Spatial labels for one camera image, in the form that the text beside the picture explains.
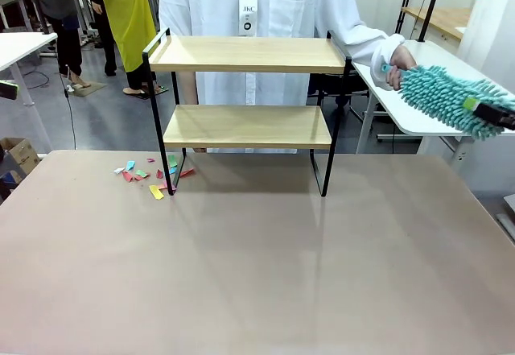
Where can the teal microfiber duster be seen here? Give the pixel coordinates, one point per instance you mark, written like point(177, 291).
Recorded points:
point(434, 89)

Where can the person's left forearm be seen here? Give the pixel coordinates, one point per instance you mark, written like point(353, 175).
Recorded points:
point(374, 39)

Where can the person's right forearm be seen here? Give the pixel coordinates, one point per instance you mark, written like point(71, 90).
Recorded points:
point(188, 89)

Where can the two-tier wooden metal shelf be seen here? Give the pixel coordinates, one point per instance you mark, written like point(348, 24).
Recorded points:
point(249, 55)

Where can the person's left hand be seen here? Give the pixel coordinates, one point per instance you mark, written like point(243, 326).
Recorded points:
point(402, 59)

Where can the person's right hand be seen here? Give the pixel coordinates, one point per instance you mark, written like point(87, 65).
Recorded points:
point(199, 150)

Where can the white background table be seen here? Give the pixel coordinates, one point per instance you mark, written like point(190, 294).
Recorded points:
point(24, 45)

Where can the brown cardboard box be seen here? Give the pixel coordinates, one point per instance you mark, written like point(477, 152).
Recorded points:
point(24, 155)

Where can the white side table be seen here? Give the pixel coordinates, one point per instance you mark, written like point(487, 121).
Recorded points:
point(414, 115)

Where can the gray floor mat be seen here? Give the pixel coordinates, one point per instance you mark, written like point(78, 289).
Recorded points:
point(94, 88)

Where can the wooden desk top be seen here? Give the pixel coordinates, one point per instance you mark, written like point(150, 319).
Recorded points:
point(442, 19)

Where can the black clothed figure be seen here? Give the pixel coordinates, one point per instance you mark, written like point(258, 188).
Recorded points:
point(106, 41)

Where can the black stand pole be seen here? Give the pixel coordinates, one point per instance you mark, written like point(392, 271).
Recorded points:
point(431, 9)

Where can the white paper scrap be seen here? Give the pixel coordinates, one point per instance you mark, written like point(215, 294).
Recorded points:
point(119, 170)

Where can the yellow apron figure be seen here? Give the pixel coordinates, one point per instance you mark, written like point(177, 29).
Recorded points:
point(128, 17)

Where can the blue paper scrap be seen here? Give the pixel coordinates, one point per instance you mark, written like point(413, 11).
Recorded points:
point(130, 166)
point(173, 170)

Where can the black tripod stand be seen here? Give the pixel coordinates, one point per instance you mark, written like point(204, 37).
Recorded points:
point(407, 1)

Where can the black office chair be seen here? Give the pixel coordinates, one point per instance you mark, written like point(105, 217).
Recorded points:
point(342, 89)

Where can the green paper scrap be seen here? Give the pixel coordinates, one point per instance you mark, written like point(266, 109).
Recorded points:
point(172, 161)
point(142, 174)

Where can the yellow paper scrap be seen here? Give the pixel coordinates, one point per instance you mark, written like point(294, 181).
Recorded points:
point(156, 192)

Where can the pink paper scrap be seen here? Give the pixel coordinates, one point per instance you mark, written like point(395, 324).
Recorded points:
point(167, 188)

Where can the person in white shirt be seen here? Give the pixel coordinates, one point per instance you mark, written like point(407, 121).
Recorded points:
point(209, 5)

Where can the white name badge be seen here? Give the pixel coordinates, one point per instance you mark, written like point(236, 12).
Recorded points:
point(247, 13)

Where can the gray metal frame piece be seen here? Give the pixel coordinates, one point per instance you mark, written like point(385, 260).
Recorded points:
point(509, 206)

